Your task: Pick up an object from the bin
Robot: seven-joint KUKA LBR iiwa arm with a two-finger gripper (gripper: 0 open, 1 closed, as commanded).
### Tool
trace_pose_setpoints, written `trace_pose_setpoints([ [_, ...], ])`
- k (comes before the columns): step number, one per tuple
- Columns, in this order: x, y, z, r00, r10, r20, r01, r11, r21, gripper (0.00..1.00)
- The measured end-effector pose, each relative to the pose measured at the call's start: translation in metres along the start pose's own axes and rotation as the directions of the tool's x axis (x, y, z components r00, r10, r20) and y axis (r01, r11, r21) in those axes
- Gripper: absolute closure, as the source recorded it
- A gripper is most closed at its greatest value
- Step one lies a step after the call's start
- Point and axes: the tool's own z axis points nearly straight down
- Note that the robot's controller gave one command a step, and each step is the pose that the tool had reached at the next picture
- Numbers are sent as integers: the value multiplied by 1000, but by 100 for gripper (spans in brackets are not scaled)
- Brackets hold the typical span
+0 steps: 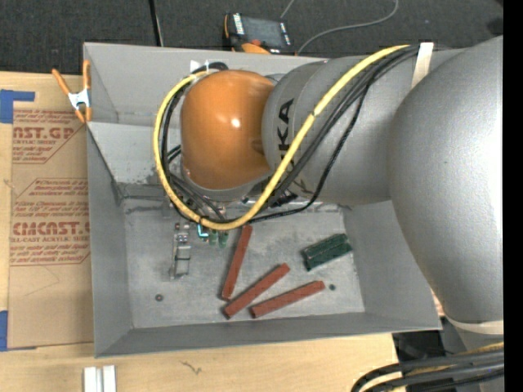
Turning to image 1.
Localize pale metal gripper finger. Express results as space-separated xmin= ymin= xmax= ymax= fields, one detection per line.
xmin=168 ymin=244 xmax=194 ymax=281
xmin=173 ymin=222 xmax=192 ymax=246

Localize grey metal bin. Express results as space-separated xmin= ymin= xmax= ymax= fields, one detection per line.
xmin=83 ymin=42 xmax=443 ymax=359

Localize red-brown flat block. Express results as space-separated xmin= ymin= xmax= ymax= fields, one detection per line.
xmin=222 ymin=262 xmax=292 ymax=320
xmin=221 ymin=224 xmax=254 ymax=301
xmin=249 ymin=280 xmax=327 ymax=319

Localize dark green flat block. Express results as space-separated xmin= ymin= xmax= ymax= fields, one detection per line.
xmin=301 ymin=233 xmax=354 ymax=272

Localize brown cardboard board, red print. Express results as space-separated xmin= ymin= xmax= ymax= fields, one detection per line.
xmin=0 ymin=70 xmax=96 ymax=353

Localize black cylinder on white bracket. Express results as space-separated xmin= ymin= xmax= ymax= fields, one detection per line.
xmin=267 ymin=190 xmax=299 ymax=208

